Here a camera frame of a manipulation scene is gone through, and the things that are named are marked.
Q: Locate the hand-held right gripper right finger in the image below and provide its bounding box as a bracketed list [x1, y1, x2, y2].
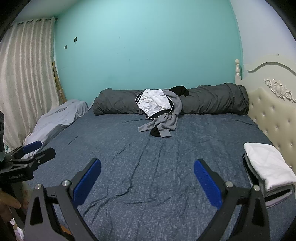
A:
[194, 159, 271, 241]

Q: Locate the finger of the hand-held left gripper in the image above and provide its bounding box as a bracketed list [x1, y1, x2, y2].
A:
[7, 141, 42, 161]
[22, 148, 56, 166]

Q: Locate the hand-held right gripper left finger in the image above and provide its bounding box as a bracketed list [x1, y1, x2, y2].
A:
[24, 158, 102, 241]

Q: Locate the white polo shirt black trim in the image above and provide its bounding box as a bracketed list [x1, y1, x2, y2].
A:
[135, 89, 175, 120]

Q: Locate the person's left hand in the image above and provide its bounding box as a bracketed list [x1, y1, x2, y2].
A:
[0, 188, 28, 210]

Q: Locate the light grey crumpled sheet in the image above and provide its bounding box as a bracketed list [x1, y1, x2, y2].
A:
[23, 100, 89, 159]

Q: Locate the blue-grey bedspread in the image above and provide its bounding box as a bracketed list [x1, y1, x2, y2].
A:
[23, 105, 296, 241]

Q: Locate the beige curtain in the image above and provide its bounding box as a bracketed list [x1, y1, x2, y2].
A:
[0, 17, 61, 151]

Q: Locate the wooden board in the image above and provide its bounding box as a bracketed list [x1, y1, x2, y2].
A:
[52, 61, 67, 105]

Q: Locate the folded light grey garment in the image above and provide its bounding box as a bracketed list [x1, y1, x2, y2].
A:
[245, 158, 293, 207]

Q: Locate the grey hoodie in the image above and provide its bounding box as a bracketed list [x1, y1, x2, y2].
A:
[138, 90, 183, 139]

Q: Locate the dark grey rolled duvet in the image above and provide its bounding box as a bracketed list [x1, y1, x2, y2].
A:
[93, 83, 250, 116]

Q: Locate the cream tufted headboard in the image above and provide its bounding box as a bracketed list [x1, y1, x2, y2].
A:
[235, 54, 296, 176]

